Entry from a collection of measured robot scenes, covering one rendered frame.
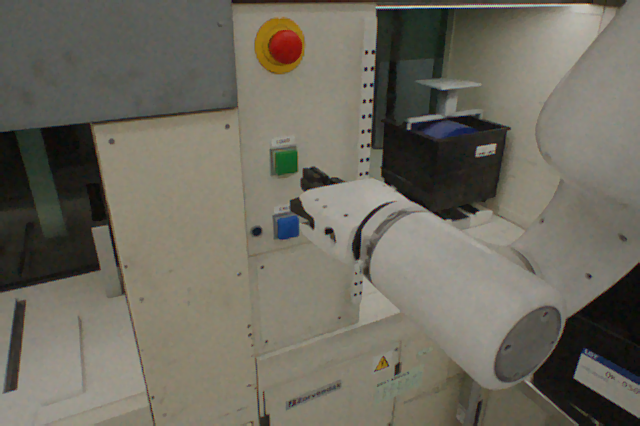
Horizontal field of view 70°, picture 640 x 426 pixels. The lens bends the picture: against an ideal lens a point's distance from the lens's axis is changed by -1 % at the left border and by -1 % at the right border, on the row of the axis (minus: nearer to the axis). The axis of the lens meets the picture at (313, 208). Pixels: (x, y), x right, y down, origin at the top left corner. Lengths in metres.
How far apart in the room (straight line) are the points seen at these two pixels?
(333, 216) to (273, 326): 0.37
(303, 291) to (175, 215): 0.26
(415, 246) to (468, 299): 0.07
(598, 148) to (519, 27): 0.96
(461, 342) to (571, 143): 0.14
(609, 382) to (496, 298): 0.61
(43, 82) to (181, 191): 0.19
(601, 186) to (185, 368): 0.62
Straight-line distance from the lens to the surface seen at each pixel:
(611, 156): 0.29
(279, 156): 0.62
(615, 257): 0.40
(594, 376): 0.93
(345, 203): 0.46
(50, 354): 0.92
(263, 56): 0.60
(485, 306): 0.32
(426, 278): 0.35
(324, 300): 0.79
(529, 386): 0.99
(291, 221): 0.67
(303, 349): 0.83
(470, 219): 1.23
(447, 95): 1.16
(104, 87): 0.56
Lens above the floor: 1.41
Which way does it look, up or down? 25 degrees down
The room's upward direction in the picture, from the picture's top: straight up
